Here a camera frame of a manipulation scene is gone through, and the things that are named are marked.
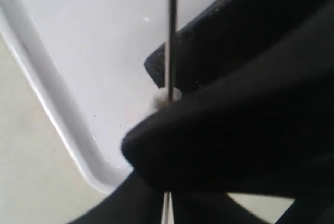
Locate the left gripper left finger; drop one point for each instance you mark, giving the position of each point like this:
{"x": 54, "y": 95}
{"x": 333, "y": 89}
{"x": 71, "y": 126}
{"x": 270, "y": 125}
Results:
{"x": 132, "y": 202}

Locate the thin metal skewer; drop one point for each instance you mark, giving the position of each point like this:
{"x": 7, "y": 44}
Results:
{"x": 170, "y": 44}

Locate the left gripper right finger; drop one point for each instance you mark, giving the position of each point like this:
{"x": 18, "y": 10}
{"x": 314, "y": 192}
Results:
{"x": 227, "y": 208}

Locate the white rectangular plastic tray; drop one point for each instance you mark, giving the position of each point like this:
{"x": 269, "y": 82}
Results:
{"x": 84, "y": 60}

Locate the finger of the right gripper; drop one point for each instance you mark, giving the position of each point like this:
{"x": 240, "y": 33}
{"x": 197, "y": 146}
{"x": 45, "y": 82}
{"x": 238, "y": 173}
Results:
{"x": 265, "y": 129}
{"x": 229, "y": 33}

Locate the white bead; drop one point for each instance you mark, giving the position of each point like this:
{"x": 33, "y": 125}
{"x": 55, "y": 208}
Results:
{"x": 160, "y": 98}

